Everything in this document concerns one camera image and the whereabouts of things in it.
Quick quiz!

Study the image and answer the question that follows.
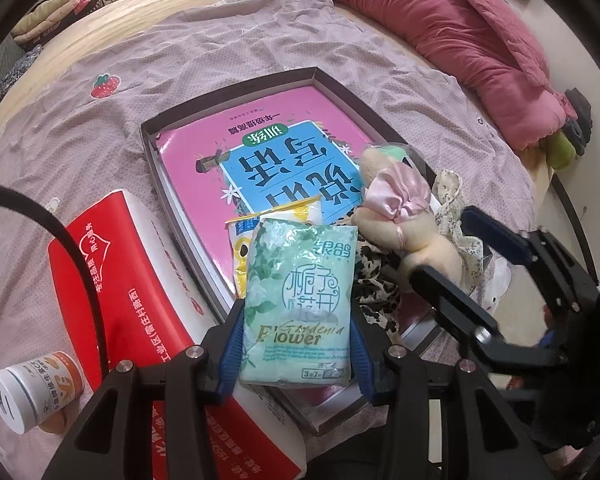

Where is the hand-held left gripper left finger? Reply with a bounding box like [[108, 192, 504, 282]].
[[40, 300, 246, 480]]

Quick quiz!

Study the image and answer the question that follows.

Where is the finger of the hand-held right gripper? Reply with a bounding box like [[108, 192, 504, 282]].
[[411, 265, 505, 357], [461, 205, 535, 272]]

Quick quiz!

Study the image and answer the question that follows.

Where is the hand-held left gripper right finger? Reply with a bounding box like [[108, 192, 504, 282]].
[[350, 305, 556, 480]]

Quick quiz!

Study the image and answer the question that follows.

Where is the floral fabric scrunchie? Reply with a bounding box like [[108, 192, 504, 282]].
[[430, 169, 486, 271]]

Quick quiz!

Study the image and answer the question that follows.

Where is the beige plush toy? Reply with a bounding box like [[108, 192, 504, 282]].
[[352, 145, 476, 293]]

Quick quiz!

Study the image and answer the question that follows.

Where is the leopard print scrunchie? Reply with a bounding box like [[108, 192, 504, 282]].
[[352, 237, 406, 346]]

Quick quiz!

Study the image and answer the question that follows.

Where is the green tissue pack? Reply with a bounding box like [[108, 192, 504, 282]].
[[239, 217, 358, 388]]

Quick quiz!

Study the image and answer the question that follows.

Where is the red tissue pack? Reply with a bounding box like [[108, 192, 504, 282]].
[[47, 189, 308, 480]]

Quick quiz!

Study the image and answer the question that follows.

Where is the green puff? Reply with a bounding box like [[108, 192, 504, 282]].
[[375, 142, 421, 166]]

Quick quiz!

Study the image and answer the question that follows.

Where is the yellow cartoon packet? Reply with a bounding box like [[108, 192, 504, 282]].
[[225, 197, 323, 301]]

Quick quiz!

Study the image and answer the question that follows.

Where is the dark shallow cardboard box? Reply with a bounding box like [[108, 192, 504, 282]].
[[140, 66, 441, 436]]

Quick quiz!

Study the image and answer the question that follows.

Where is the green cloth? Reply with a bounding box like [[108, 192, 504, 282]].
[[542, 132, 578, 171]]

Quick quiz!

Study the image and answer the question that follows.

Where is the dark grey bag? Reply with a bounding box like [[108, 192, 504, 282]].
[[562, 87, 593, 156]]

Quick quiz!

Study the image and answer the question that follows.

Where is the white jar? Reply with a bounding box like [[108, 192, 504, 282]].
[[0, 351, 86, 436]]

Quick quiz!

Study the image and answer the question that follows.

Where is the pink book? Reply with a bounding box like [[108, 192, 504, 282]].
[[155, 85, 381, 416]]

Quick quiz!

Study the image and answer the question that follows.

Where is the pink duvet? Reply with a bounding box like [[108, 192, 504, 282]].
[[201, 0, 576, 153]]

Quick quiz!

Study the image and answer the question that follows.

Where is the lilac printed blanket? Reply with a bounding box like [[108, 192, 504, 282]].
[[0, 0, 536, 480]]

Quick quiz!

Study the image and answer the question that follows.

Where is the dark floral cloth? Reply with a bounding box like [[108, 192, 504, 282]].
[[0, 45, 46, 96]]

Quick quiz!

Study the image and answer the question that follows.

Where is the beige bed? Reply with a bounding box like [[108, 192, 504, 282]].
[[0, 0, 561, 201]]

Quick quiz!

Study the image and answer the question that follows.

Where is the pile of folded clothes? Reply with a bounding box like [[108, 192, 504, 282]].
[[10, 0, 111, 48]]

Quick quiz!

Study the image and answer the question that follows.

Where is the black cable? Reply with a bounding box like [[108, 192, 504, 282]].
[[0, 185, 108, 376]]

